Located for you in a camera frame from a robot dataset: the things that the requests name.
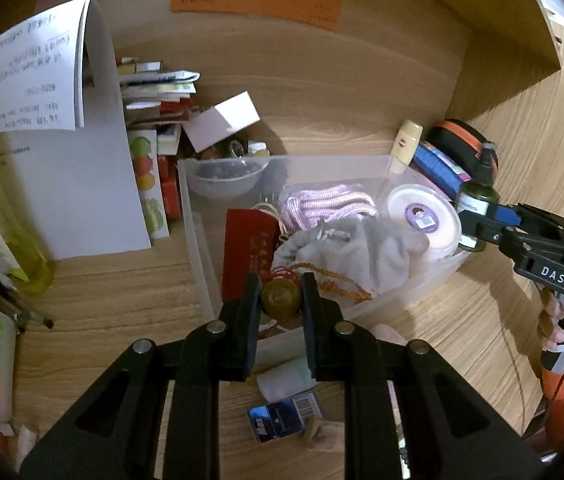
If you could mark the white green tube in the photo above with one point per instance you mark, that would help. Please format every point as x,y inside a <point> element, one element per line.
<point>282,379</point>

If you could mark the grey-white cloth pouch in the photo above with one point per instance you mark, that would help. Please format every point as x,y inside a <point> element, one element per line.
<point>362,255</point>

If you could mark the dark green bottle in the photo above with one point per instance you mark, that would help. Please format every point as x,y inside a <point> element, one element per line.
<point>477,197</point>

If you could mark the fruit printed card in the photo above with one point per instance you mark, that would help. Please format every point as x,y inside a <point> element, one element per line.
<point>144,175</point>

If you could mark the white ceramic bowl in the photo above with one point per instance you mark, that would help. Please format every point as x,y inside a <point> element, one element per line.
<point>221,185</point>

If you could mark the yellow-green spray bottle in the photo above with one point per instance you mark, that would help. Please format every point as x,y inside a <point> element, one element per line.
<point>26,260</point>

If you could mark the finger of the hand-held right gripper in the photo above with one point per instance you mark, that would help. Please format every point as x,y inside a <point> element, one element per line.
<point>507,214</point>
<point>479,232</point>

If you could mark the small white box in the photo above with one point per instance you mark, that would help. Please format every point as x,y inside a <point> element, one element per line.
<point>221,120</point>

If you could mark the olive brown ball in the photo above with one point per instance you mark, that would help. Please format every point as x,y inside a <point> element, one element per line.
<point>282,299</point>

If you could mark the wooden shelf board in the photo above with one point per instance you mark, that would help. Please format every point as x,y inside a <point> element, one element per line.
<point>487,0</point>

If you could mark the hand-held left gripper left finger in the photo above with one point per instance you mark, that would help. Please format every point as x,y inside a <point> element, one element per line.
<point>254,310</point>

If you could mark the wooden desktop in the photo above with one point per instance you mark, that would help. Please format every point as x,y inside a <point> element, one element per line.
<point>111,300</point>

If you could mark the small blue box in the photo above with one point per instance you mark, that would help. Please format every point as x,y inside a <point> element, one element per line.
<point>277,417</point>

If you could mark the folded white paper sheet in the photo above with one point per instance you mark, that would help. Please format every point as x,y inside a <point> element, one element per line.
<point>86,185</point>

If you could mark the white round container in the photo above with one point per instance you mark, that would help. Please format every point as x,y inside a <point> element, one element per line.
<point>422,210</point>

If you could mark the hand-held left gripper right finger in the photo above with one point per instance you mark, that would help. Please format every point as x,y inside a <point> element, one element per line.
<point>309,310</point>

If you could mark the clear plastic storage bin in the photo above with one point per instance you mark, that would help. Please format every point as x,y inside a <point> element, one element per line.
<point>201,260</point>

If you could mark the pale pink container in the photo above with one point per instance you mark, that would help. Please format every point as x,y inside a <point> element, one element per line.
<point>389,335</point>

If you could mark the person's right hand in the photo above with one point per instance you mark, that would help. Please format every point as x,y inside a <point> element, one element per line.
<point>552,322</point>

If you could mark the black metal clip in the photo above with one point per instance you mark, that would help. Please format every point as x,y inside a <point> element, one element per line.
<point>21,310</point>

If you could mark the stack of booklets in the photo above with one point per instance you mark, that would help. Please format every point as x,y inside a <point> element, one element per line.
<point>156,90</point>

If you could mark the blue fabric pouch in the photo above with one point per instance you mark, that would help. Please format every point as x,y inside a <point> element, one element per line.
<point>437,165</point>

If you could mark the black orange zipper case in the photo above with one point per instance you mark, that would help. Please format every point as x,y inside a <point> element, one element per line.
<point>462,135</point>

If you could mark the small pale yellow bottle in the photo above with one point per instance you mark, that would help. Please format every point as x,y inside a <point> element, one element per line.
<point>406,142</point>

